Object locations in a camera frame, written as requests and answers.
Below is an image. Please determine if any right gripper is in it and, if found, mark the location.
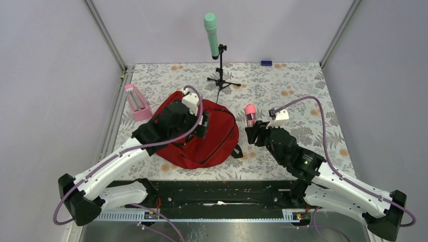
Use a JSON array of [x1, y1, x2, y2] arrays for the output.
[[245, 119, 286, 165]]

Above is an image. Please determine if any red backpack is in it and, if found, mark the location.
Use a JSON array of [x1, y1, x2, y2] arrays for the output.
[[150, 91, 242, 169]]

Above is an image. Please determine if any pink lid crayon jar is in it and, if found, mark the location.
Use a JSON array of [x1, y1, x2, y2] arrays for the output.
[[244, 104, 257, 128]]

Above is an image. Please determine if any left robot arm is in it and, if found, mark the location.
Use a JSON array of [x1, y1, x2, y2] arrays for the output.
[[53, 96, 205, 226]]

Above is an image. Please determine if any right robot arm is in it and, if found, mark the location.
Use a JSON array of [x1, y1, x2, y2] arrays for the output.
[[245, 121, 407, 241]]

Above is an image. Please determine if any black microphone tripod stand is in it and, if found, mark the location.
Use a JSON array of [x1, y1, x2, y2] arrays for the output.
[[207, 44, 242, 103]]

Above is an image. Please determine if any pink metronome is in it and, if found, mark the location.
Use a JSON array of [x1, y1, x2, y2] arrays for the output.
[[124, 84, 153, 122]]

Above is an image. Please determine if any small blue block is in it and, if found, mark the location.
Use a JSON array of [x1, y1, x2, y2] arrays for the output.
[[260, 60, 273, 67]]

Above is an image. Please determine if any mint green microphone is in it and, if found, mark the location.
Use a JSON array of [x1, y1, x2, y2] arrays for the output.
[[204, 13, 220, 59]]

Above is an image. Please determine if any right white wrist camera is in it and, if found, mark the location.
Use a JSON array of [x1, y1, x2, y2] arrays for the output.
[[267, 109, 289, 128]]

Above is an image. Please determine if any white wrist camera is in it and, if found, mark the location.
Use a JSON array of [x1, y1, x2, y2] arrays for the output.
[[267, 109, 289, 128], [181, 88, 199, 116]]

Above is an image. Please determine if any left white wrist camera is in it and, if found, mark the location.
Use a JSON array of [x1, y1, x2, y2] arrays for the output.
[[181, 88, 199, 116]]

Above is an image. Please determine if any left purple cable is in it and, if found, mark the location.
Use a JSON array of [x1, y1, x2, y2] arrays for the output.
[[53, 85, 204, 226]]

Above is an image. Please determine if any purple cable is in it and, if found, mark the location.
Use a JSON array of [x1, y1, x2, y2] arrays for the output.
[[53, 85, 204, 226], [269, 96, 417, 228]]

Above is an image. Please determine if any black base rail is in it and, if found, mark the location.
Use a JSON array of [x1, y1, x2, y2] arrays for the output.
[[100, 179, 324, 220]]

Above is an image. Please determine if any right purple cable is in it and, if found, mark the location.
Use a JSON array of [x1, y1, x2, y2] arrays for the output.
[[269, 96, 417, 228]]

